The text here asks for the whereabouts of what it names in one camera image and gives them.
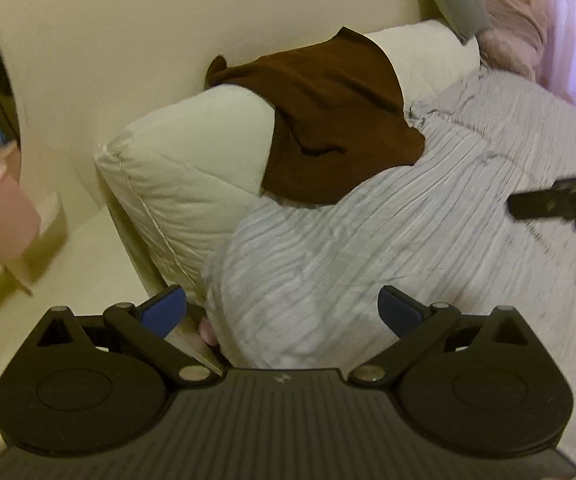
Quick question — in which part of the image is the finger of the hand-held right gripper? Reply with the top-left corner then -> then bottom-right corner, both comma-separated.
508,172 -> 576,231

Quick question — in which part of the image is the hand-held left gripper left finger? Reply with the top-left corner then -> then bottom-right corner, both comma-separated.
35,284 -> 226,388

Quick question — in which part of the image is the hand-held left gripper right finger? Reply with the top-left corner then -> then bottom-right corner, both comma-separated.
348,285 -> 541,388

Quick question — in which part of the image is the brown garment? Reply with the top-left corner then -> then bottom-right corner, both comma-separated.
204,27 -> 426,206

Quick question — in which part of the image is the grey striped bedspread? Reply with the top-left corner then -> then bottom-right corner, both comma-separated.
200,65 -> 576,461

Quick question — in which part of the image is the white quilted pillow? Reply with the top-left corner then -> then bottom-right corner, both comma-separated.
363,19 -> 481,111
94,85 -> 276,306

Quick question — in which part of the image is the pink fluffy blanket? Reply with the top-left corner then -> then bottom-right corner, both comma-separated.
475,0 -> 551,81

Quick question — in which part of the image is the pink container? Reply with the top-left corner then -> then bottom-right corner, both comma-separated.
0,140 -> 44,261

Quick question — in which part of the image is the cream headboard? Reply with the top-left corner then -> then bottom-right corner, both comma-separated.
0,0 -> 436,221

